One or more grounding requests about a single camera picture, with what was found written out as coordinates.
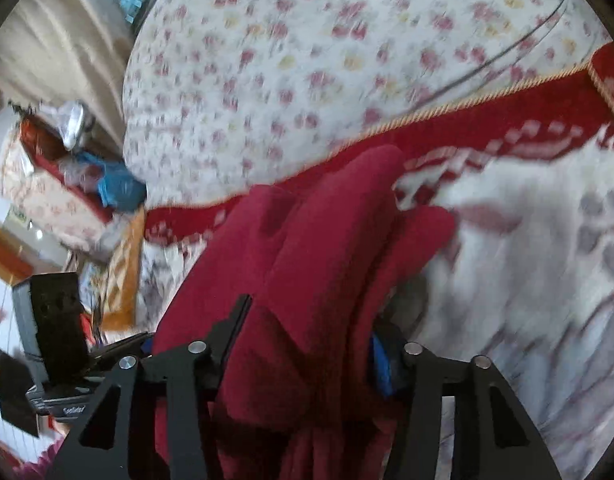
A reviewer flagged dark red garment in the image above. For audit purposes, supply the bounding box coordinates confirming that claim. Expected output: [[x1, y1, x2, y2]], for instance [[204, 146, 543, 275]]
[[152, 145, 458, 480]]

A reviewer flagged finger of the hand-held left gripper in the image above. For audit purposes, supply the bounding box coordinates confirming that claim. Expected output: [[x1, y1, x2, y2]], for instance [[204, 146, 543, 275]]
[[87, 332, 155, 379]]

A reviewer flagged silver plastic bag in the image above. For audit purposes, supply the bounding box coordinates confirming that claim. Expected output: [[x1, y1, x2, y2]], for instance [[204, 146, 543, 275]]
[[39, 102, 95, 151]]

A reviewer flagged orange patterned cloth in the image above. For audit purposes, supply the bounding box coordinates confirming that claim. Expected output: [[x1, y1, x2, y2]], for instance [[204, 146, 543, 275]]
[[99, 207, 148, 333]]

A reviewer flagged beige curtain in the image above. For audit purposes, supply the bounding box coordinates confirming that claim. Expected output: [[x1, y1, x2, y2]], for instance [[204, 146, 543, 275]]
[[0, 0, 138, 151]]

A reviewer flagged red and white printed blanket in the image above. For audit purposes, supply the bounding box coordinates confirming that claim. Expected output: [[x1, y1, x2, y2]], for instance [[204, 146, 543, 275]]
[[137, 42, 614, 480]]

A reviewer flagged floral red-trimmed cushion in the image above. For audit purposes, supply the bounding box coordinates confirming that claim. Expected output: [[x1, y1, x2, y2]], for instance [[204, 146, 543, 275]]
[[0, 115, 115, 253]]

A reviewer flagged wooden furniture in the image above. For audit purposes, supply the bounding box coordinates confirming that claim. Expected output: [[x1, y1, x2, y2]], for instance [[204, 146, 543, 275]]
[[0, 217, 35, 283]]

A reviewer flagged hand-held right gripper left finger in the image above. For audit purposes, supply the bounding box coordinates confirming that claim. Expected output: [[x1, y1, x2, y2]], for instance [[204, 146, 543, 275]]
[[47, 294, 253, 480]]

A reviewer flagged blue plastic bag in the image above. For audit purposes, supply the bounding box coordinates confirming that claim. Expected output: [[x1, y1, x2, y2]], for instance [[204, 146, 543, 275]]
[[79, 152, 148, 211]]

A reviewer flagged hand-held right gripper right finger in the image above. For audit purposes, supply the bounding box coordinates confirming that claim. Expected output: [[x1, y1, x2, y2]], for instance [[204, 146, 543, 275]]
[[371, 327, 562, 480]]

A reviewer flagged black cable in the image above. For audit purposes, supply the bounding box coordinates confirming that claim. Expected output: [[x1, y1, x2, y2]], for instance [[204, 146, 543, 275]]
[[427, 0, 575, 101]]

